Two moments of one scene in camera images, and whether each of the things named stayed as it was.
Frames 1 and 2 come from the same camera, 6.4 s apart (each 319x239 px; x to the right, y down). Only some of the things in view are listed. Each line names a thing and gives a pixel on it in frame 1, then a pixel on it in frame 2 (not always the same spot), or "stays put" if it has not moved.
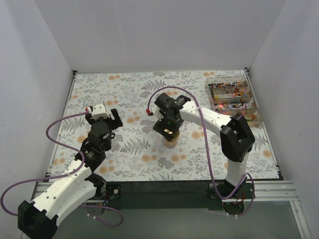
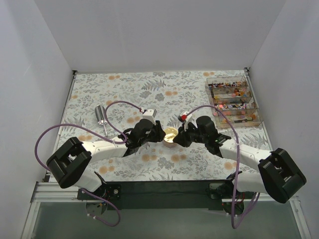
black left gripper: x=115 y=117 to x=156 y=132
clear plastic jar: x=170 y=144 stays put
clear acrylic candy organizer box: x=232 y=95 stays put
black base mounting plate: x=150 y=195 stays put
